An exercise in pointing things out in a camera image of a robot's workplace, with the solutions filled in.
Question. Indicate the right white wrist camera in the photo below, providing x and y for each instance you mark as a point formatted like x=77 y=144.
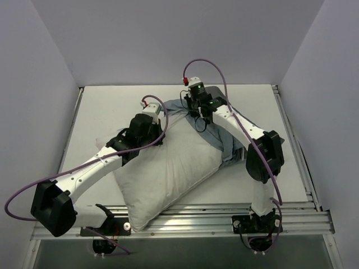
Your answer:
x=193 y=80

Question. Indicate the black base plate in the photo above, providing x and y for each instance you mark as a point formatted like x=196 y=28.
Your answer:
x=252 y=224
x=120 y=226

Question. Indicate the white pillow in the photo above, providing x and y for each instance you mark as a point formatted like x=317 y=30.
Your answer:
x=161 y=175

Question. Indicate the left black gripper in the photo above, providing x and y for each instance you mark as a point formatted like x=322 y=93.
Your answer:
x=156 y=130

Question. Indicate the pillowcase grey outside blue inside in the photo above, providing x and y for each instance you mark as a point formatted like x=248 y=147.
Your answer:
x=231 y=148

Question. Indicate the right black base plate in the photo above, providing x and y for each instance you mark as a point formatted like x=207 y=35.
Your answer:
x=252 y=224

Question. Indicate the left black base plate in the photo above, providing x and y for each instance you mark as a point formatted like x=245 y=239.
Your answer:
x=120 y=226

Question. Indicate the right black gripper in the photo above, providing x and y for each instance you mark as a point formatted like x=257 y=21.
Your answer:
x=192 y=105

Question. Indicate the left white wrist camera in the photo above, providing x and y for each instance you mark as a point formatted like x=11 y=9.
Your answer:
x=152 y=110

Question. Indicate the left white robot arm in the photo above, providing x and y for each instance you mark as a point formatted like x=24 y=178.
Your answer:
x=54 y=203

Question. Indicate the aluminium rail frame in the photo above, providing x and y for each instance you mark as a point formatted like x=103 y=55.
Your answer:
x=204 y=214

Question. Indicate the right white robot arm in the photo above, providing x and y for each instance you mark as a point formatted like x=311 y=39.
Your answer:
x=264 y=149

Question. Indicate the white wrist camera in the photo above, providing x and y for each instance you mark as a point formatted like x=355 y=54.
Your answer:
x=193 y=80
x=152 y=110

